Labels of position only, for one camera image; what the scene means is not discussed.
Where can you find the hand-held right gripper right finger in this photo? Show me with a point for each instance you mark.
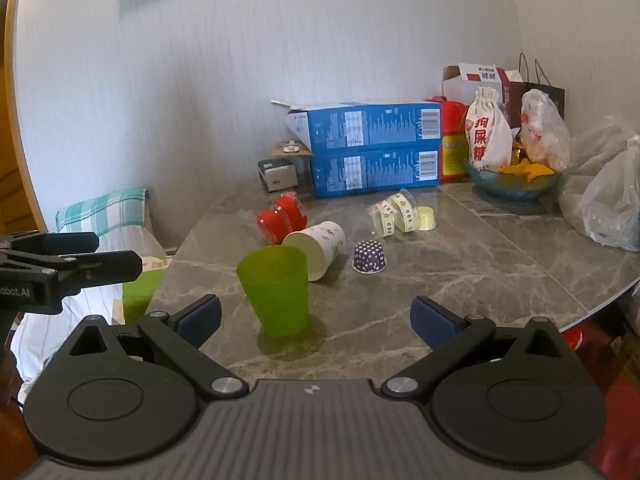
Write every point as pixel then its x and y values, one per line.
pixel 431 321

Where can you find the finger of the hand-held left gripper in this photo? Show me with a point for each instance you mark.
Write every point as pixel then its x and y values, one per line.
pixel 95 266
pixel 55 243

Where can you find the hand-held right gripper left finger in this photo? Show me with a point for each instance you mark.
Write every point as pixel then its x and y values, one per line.
pixel 201 317

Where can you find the white paper cup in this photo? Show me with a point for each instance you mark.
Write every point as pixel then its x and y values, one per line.
pixel 315 247

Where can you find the green plastic cup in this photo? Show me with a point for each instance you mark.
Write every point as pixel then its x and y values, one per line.
pixel 277 290

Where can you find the purple polka dot paper cup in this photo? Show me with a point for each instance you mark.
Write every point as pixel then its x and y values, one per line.
pixel 370 257

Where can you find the small yellow plastic cup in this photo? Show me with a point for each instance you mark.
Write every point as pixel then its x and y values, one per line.
pixel 426 218

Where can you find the clear plastic cup yellow labels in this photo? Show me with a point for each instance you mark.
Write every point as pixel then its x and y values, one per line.
pixel 392 215

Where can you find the red plastic cup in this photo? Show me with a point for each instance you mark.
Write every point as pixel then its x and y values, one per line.
pixel 280 217

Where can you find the green tissue box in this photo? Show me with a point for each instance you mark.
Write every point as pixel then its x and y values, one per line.
pixel 140 292

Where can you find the teal plaid pillow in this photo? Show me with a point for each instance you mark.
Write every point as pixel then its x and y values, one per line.
pixel 100 210

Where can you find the wooden door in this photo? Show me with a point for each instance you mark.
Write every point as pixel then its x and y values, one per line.
pixel 12 135

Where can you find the blue glass bowl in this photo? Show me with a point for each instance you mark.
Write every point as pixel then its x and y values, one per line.
pixel 510 187

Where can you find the blue cardboard box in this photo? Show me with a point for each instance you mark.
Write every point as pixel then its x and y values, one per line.
pixel 370 125
pixel 375 170

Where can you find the dark grey small box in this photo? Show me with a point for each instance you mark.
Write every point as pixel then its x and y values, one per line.
pixel 277 175

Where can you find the red yellow package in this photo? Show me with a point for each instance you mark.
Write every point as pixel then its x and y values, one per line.
pixel 452 150

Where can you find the yellow snack packets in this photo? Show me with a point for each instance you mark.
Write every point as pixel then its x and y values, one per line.
pixel 530 169

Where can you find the small brown cardboard box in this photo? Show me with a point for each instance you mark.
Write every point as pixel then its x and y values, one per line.
pixel 300 152

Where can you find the small white device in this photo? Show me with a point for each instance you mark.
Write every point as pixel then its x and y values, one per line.
pixel 291 146

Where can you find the red glossy furniture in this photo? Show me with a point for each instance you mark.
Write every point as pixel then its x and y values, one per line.
pixel 615 395

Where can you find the white plastic bag red print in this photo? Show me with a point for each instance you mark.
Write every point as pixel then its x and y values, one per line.
pixel 545 130

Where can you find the translucent plastic bag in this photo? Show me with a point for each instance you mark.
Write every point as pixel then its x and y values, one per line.
pixel 595 145

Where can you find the red and white cardboard box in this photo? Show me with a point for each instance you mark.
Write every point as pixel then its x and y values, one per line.
pixel 465 80

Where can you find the dark paper shopping bag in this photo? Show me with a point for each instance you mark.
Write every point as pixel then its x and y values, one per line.
pixel 550 95

